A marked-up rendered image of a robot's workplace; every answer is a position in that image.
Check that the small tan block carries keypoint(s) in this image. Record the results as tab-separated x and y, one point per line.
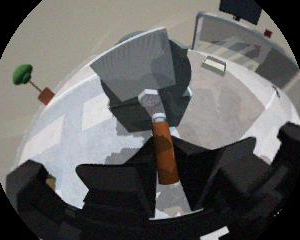
51	181

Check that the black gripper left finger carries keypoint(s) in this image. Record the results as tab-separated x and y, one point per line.
138	175

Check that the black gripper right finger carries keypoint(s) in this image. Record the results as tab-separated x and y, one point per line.
198	166

